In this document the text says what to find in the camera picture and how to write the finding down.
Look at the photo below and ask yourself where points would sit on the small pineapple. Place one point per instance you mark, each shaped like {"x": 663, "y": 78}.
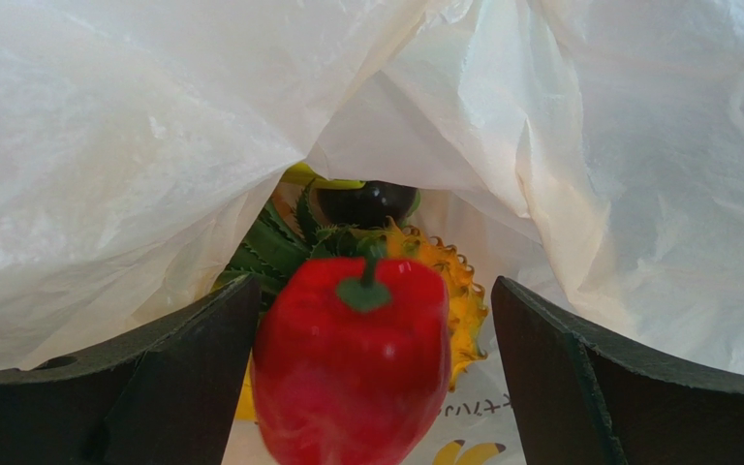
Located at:
{"x": 291, "y": 231}

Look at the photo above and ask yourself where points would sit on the yellow banana bunch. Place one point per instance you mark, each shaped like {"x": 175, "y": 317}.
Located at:
{"x": 301, "y": 174}

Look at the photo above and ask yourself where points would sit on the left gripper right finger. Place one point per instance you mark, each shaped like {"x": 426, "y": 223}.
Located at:
{"x": 583, "y": 394}

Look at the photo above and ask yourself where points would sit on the translucent beige plastic bag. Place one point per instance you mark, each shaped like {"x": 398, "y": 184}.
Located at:
{"x": 590, "y": 151}

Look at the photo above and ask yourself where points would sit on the red bell pepper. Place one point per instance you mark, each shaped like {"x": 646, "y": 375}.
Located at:
{"x": 351, "y": 364}

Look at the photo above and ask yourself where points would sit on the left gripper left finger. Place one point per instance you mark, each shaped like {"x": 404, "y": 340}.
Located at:
{"x": 163, "y": 393}

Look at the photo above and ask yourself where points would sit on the dark purple mangosteen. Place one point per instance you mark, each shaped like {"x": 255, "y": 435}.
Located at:
{"x": 368, "y": 207}

